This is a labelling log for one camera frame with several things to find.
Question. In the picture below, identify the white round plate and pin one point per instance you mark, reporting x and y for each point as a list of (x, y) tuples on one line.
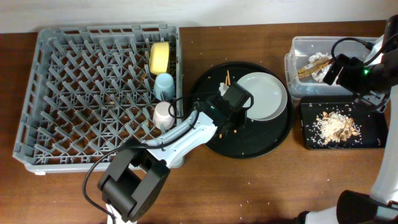
[(270, 95)]

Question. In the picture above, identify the crumpled white paper napkin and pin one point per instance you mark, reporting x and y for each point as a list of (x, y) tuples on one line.
[(319, 75)]

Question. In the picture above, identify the yellow bowl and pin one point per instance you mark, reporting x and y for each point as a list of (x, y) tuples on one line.
[(159, 58)]

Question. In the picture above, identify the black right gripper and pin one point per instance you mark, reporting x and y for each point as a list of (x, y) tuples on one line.
[(351, 65)]

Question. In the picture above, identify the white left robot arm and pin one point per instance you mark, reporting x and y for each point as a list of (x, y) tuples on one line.
[(133, 180)]

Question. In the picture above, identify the brown printed wrapper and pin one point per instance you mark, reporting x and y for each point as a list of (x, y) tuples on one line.
[(314, 67)]

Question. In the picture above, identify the light blue plastic cup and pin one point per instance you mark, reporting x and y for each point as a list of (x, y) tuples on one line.
[(164, 87)]

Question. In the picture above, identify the round black tray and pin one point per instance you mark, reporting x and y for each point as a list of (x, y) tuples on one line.
[(258, 137)]

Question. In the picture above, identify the black rectangular tray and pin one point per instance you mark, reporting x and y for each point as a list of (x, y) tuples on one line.
[(374, 128)]

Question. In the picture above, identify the rice and peanut shell scraps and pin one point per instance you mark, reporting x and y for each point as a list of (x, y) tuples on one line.
[(332, 130)]

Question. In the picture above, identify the clear plastic bin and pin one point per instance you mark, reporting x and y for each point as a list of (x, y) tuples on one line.
[(303, 47)]

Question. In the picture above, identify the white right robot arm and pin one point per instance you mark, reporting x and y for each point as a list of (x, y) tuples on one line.
[(377, 74)]

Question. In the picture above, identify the grey plastic dishwasher rack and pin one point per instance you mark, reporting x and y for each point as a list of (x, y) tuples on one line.
[(90, 89)]

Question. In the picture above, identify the pink plastic cup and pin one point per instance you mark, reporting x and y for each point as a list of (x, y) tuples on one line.
[(162, 117)]

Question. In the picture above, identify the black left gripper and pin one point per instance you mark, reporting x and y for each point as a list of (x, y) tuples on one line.
[(243, 119)]

